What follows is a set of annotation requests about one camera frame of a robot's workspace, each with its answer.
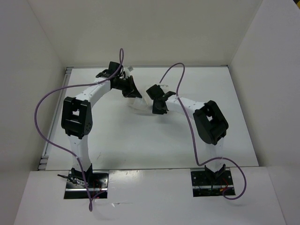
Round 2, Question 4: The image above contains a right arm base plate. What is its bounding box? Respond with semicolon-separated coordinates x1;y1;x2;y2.
190;169;235;197

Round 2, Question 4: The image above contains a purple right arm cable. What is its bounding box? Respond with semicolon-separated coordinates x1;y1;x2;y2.
160;62;247;200

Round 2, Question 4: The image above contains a white pleated skirt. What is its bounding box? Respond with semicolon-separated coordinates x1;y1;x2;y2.
127;90;153;115

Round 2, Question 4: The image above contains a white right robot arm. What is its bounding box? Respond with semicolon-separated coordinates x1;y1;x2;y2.
146;84;229;184

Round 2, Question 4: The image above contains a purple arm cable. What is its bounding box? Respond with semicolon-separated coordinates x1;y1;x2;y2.
160;62;247;200
34;48;125;212

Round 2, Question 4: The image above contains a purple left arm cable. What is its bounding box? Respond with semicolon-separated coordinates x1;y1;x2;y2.
34;48;125;212

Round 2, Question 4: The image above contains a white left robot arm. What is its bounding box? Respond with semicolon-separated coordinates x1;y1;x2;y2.
61;61;142;188

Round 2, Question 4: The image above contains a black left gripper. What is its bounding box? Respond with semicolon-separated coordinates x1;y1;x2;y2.
113;75;142;99

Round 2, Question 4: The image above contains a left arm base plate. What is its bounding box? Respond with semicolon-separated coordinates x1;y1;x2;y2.
60;171;109;199

